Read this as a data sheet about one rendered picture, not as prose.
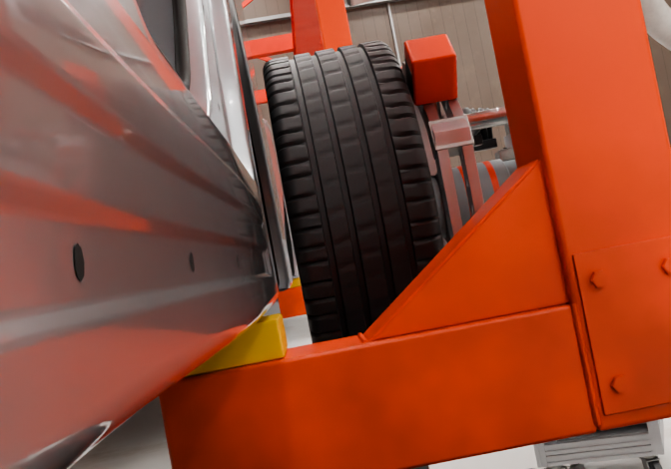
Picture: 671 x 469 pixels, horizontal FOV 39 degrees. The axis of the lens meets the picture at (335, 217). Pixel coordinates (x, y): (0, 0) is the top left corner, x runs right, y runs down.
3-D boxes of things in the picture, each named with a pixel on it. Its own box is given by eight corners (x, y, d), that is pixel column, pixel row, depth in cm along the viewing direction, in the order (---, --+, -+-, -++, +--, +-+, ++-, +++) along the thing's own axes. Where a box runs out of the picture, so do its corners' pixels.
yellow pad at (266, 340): (188, 367, 131) (181, 331, 131) (288, 348, 131) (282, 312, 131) (173, 379, 117) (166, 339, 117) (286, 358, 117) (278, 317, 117)
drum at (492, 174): (425, 246, 189) (412, 177, 189) (531, 227, 189) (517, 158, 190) (435, 245, 174) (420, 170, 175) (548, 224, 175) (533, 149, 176)
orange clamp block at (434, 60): (405, 84, 166) (402, 40, 160) (449, 76, 166) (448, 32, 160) (414, 107, 161) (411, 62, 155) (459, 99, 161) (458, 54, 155)
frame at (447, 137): (432, 339, 208) (386, 96, 210) (462, 333, 208) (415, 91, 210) (476, 365, 153) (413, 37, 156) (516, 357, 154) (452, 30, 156)
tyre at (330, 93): (287, 191, 226) (246, -15, 171) (384, 173, 227) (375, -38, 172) (335, 457, 191) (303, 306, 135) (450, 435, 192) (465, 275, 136)
